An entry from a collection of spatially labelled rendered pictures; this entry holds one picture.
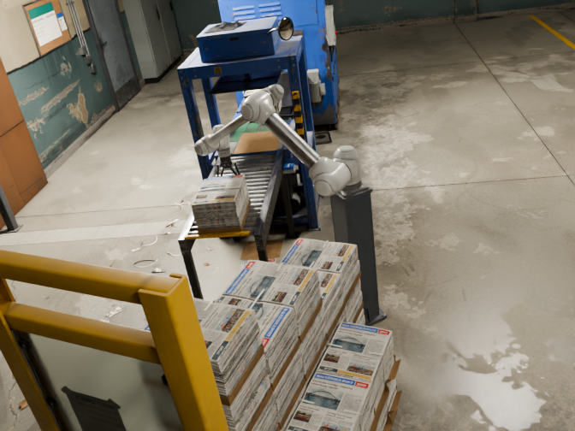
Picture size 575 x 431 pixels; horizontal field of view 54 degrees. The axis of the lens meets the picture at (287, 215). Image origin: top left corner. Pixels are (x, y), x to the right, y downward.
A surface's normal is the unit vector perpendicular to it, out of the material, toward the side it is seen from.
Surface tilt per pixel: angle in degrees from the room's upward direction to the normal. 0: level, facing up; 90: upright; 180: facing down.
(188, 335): 90
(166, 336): 90
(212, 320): 0
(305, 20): 90
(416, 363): 0
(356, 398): 1
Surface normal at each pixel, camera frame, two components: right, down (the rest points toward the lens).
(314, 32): -0.10, 0.50
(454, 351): -0.14, -0.86
